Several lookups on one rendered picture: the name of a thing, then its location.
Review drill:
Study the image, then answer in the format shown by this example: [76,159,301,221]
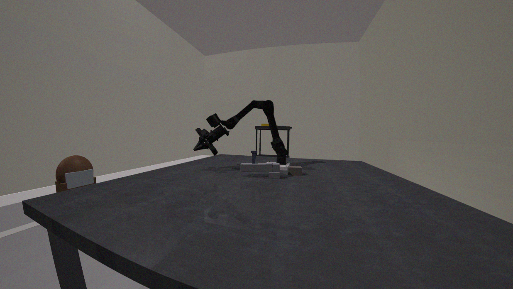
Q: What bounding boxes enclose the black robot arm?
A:
[200,100,288,165]

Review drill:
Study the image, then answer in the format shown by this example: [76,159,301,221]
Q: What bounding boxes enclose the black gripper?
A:
[193,128,219,156]

